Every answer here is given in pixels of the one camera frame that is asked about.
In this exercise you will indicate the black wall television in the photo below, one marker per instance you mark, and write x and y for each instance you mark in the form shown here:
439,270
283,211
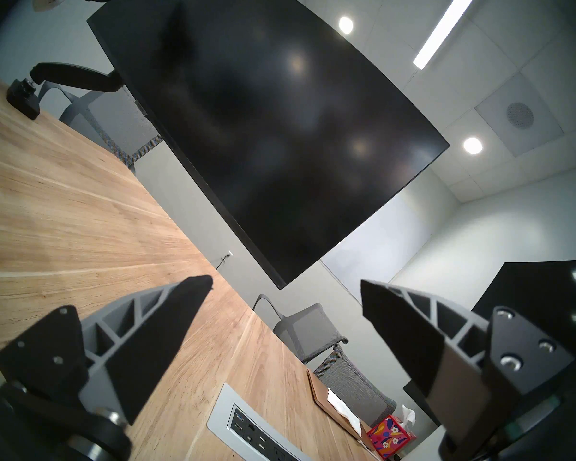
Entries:
547,287

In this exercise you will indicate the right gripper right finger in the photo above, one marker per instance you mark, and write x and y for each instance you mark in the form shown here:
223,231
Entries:
422,340

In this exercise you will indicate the round ceiling speaker grille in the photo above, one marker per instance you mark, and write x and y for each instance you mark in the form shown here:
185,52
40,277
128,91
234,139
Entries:
520,115

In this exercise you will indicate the brown leather desk pad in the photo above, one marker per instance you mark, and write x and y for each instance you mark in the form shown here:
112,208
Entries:
326,402

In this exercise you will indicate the white paper sheet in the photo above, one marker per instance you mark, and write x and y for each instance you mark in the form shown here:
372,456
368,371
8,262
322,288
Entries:
345,412

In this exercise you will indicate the black curved wide monitor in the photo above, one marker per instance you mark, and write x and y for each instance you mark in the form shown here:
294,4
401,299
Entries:
269,128

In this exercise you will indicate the silver table outlet box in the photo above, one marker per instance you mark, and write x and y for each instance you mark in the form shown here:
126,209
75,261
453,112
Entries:
249,431

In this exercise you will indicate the glass whiteboard without writing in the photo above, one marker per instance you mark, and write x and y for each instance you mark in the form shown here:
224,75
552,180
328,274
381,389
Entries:
384,244

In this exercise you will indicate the round ceiling downlight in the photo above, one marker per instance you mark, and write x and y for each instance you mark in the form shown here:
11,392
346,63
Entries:
473,145
346,25

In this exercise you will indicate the black monitor arm base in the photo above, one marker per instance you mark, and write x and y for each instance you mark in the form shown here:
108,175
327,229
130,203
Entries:
24,100

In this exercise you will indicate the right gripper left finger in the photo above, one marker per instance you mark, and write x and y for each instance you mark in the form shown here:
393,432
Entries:
139,349

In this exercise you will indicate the colourful floral tissue box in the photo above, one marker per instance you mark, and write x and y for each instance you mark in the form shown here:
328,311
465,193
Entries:
389,438

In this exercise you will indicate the grey mesh office chair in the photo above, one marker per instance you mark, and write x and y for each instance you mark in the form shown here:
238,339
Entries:
312,325
360,393
115,124

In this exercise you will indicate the long ceiling light strip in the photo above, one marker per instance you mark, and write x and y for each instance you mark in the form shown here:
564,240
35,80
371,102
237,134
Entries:
446,25

